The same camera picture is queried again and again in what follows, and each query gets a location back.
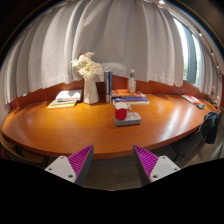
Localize white ceramic vase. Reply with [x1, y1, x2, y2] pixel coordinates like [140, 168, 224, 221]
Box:
[83, 78, 99, 104]

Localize dark chair at left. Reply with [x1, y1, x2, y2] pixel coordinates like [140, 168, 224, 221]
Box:
[0, 132, 49, 169]

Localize dark small device at right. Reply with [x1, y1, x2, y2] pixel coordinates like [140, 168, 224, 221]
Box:
[196, 104, 205, 109]

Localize yellow-green book underneath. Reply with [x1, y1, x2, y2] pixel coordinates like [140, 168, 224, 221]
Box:
[47, 100, 76, 109]

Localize dark chair at right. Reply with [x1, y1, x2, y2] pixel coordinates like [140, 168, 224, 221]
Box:
[171, 109, 224, 162]

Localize white flower bouquet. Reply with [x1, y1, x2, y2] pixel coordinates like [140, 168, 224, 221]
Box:
[71, 52, 103, 78]

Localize red book at right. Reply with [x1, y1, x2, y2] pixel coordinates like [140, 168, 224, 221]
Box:
[181, 95, 200, 105]

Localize orange book on stack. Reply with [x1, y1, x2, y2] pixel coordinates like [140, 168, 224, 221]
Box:
[111, 89, 145, 98]

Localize blue book in stack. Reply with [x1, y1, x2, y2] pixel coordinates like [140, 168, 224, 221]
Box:
[112, 97, 149, 105]

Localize white curtain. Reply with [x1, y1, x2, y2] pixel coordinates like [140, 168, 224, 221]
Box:
[0, 0, 224, 113]

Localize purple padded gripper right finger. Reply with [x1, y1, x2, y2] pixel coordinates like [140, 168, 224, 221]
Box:
[133, 145, 180, 186]

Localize window with frame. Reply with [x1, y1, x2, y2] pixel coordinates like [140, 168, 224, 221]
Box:
[174, 19, 201, 87]

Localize white book on left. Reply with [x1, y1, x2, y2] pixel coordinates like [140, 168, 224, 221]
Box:
[56, 90, 82, 102]

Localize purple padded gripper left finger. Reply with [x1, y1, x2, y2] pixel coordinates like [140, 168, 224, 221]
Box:
[46, 145, 94, 186]

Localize upright blue and grey books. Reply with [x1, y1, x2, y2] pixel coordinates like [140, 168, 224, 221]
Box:
[104, 70, 112, 103]

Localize clear plastic water bottle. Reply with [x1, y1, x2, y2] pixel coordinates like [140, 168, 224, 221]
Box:
[128, 69, 136, 94]

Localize dark chair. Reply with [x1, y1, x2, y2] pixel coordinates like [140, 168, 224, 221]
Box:
[171, 109, 224, 162]
[0, 132, 49, 169]

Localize dark jacket on chair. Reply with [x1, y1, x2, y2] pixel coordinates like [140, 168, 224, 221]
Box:
[199, 112, 220, 144]

